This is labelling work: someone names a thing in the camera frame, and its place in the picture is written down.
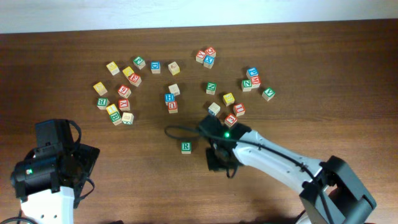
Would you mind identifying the green block V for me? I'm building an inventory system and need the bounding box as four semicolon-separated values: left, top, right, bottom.
262;88;275;101

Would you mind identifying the green block N centre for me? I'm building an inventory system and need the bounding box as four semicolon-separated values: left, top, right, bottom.
206;82;216;95

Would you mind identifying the red block Y left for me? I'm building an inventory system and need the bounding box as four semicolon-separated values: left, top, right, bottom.
118;99;131;111

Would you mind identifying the green block B left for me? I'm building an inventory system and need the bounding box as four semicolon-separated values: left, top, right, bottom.
96;98;109;110

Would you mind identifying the yellow block E centre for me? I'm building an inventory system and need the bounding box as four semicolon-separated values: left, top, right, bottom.
223;93;235;106

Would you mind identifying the wooden block yellow side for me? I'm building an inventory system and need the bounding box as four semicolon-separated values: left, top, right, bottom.
168;62;180;75

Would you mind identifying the yellow block edge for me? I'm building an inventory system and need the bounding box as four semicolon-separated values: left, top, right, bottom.
93;82;108;96

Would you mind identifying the green block b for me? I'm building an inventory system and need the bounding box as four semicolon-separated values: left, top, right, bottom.
96;98;109;110
109;112;122;126

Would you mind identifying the green block N right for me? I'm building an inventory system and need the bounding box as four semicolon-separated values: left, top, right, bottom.
241;80;252;92

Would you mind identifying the red block 3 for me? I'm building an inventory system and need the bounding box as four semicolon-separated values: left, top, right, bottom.
224;113;238;128

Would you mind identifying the blue block H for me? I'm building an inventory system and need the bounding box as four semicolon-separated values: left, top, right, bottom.
164;93;175;105

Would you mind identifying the red block y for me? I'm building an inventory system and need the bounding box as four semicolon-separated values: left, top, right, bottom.
195;50;206;63
118;99;131;111

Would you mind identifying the green block n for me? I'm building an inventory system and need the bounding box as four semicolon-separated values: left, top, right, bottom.
241;80;252;92
206;82;216;95

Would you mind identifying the red block Y top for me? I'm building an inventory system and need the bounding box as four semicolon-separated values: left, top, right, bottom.
195;50;206;63

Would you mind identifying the green block R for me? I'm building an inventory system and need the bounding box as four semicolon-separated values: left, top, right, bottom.
181;142;192;154

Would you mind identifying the wooden block blue side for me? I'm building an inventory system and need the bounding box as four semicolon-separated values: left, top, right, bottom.
208;102;221;116

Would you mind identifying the green block B lower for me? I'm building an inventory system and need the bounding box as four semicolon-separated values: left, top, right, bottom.
109;112;122;126

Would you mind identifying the red block I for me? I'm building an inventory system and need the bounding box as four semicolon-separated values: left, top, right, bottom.
233;103;246;116

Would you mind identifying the blue block P right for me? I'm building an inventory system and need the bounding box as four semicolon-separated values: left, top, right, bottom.
246;67;259;78

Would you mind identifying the red block M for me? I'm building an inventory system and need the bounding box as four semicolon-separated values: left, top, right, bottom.
250;76;261;88

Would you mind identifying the yellow block beside E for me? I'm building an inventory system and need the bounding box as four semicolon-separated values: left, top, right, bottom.
123;66;134;78

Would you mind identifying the blue block X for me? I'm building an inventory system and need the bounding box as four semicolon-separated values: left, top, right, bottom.
203;55;215;68

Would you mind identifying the blue block D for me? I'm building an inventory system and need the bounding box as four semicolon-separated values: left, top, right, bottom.
150;61;161;74

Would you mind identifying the yellow block far left top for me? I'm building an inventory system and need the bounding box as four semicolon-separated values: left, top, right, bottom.
106;62;120;76

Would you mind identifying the yellow block lower left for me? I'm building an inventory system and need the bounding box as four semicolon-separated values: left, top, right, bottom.
106;104;118;115

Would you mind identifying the red block E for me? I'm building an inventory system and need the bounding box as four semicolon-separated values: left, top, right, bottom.
128;73;142;87

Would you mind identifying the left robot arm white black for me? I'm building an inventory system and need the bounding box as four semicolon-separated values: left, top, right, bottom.
11;119;100;224

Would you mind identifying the red block 6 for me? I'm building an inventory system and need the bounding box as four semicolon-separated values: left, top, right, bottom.
118;85;131;98

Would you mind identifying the plain wooden block centre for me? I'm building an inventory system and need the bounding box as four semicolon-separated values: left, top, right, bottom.
169;83;180;96

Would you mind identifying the red block Q top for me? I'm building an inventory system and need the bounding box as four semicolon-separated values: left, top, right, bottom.
205;47;216;58

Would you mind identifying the green block P top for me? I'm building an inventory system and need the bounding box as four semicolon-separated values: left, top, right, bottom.
133;56;146;70

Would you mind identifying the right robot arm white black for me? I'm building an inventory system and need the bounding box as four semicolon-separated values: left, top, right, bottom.
198;115;377;223

